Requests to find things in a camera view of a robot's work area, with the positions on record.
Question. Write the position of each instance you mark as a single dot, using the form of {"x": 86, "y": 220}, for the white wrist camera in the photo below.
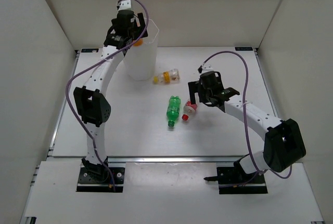
{"x": 124, "y": 5}
{"x": 205, "y": 68}

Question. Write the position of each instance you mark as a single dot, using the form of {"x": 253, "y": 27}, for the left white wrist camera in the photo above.
{"x": 124, "y": 5}

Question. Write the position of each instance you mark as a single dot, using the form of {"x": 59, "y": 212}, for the clear bottle yellow cap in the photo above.
{"x": 167, "y": 77}

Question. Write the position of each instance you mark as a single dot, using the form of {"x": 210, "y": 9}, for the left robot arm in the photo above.
{"x": 90, "y": 99}

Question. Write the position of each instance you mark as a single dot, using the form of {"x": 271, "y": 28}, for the orange plastic bottle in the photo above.
{"x": 138, "y": 42}

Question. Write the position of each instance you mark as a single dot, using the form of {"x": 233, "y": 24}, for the green plastic bottle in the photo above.
{"x": 173, "y": 110}

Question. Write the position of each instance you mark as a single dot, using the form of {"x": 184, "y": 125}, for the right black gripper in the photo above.
{"x": 197, "y": 87}

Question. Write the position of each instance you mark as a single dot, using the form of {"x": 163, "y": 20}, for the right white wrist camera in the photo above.
{"x": 205, "y": 68}

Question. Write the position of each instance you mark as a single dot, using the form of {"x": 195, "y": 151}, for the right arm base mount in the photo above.
{"x": 233, "y": 180}

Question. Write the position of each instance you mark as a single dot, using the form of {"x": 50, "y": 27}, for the white octagonal plastic bin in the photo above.
{"x": 140, "y": 60}

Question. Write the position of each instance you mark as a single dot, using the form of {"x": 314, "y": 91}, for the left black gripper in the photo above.
{"x": 141, "y": 24}

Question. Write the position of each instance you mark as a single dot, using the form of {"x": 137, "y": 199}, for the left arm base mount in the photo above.
{"x": 96, "y": 178}

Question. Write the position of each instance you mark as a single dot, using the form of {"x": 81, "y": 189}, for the clear bottle red label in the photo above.
{"x": 189, "y": 110}

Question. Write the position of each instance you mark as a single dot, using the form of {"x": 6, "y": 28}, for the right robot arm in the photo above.
{"x": 283, "y": 142}

